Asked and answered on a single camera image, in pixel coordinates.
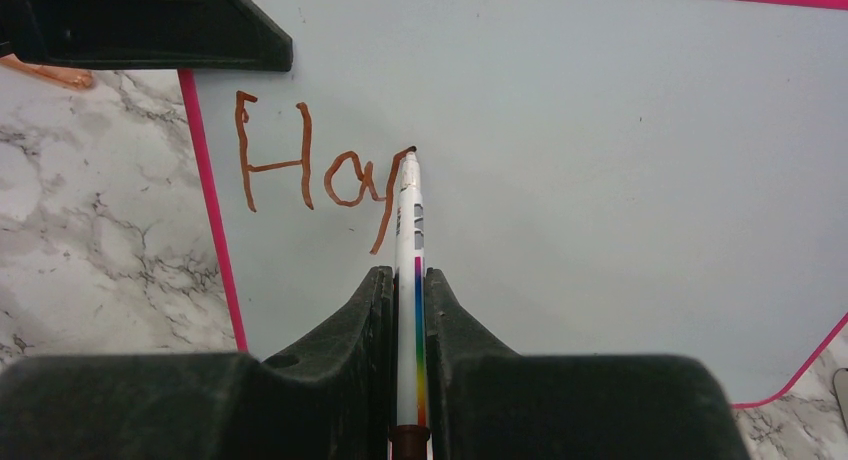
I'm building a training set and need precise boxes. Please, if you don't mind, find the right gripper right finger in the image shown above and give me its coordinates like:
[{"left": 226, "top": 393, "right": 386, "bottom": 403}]
[{"left": 424, "top": 269, "right": 749, "bottom": 459}]

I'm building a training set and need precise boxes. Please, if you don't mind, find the pink framed whiteboard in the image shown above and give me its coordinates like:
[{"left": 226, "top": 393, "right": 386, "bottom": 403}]
[{"left": 180, "top": 0, "right": 847, "bottom": 406}]

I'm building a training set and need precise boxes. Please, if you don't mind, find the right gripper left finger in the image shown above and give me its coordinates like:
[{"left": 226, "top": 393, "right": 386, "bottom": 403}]
[{"left": 1, "top": 267, "right": 393, "bottom": 459}]

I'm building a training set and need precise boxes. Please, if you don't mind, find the small white eraser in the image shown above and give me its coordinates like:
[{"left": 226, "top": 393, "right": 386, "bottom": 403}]
[{"left": 832, "top": 368, "right": 848, "bottom": 429}]

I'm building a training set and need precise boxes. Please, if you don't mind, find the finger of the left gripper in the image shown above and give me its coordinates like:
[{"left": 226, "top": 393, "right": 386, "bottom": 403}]
[{"left": 1, "top": 0, "right": 293, "bottom": 72}]

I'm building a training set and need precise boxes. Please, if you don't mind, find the orange marker cap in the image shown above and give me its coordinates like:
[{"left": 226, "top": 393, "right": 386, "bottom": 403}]
[{"left": 1, "top": 54, "right": 94, "bottom": 90}]

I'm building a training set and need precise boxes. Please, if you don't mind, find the white whiteboard marker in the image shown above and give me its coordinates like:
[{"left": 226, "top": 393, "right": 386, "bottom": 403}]
[{"left": 389, "top": 150, "right": 430, "bottom": 459}]

